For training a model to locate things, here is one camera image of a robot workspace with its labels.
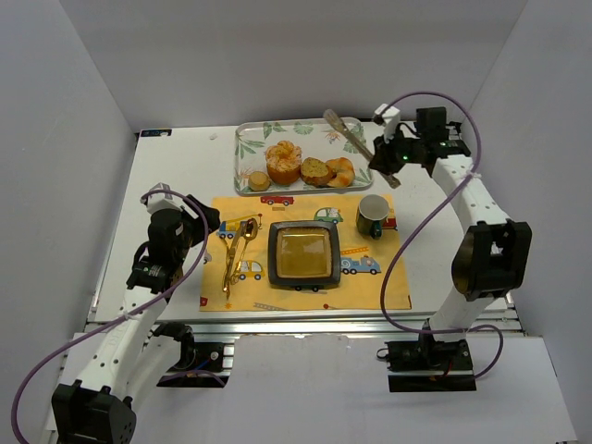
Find metal serving tongs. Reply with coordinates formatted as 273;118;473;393
323;109;375;163

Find large orange sugared bun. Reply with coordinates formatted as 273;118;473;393
265;141;302;185

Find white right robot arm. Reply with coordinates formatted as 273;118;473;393
370;105;532;343

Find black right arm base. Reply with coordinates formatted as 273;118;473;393
376;336;476;393

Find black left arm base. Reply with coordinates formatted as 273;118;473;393
149;323;233;389

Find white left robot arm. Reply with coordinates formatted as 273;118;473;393
51;191;220;443

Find herb bread slice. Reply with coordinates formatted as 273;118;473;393
300;157;334;187

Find gold fork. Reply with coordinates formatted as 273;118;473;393
222;222;246;299

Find gold spoon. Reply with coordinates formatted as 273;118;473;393
231;217;259;284

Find twisted orange croissant roll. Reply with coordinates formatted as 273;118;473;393
326;157;355;188

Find dark green mug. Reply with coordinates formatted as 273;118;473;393
356;194;389;240

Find small round yellow cake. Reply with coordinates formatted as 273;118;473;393
248;171;271;192

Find white leaf-print tray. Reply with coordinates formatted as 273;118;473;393
233;118;374;196

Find black square plate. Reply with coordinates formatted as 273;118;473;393
267;220;341;292

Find blue left table label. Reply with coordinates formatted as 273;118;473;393
140;129;172;138

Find yellow vehicle-print placemat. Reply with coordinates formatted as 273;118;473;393
200;194;412;313

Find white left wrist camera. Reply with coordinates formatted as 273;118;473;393
141;182;183;215

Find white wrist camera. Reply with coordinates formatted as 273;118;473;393
141;182;183;215
372;104;401;142

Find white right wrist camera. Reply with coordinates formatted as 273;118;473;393
372;104;401;142

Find aluminium table frame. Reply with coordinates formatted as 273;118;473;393
89;126;463;335

